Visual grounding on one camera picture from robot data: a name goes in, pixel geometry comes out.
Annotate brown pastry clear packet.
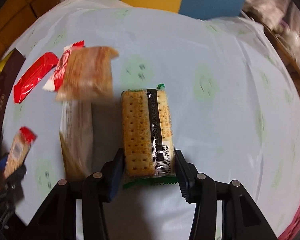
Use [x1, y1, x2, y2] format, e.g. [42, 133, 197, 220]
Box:
[56, 46, 120, 102]

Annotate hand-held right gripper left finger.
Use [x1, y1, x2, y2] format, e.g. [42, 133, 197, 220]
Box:
[28, 149, 125, 240]

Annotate long bread packet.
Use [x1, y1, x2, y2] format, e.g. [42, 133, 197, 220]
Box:
[59, 99, 94, 180]

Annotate grain bar packet red ends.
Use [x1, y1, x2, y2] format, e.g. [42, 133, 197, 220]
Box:
[4, 126, 38, 180]

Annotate pale printed curtain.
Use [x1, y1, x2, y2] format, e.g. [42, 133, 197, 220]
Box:
[242, 0, 300, 63]

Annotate white teapot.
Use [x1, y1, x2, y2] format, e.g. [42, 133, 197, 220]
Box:
[282, 26, 300, 49]

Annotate red white snack packet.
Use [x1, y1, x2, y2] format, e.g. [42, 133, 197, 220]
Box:
[42, 40, 85, 92]

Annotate white printed tablecloth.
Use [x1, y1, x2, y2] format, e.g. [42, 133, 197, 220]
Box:
[1, 0, 300, 240]

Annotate plain red snack packet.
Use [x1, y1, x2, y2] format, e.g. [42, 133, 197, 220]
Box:
[13, 52, 59, 104]

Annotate wooden side table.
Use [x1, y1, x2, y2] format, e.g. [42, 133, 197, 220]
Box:
[262, 25, 300, 80]

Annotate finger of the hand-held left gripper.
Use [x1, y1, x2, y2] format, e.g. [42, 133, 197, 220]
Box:
[0, 156, 8, 179]
[6, 164, 28, 190]

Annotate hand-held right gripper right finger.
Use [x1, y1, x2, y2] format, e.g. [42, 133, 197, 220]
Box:
[174, 149, 278, 240]

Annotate pink patterned cloth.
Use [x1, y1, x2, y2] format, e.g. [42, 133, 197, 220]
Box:
[277, 172, 300, 240]

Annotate cracker packet green ends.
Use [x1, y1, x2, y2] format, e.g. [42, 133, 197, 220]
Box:
[121, 84, 178, 189]

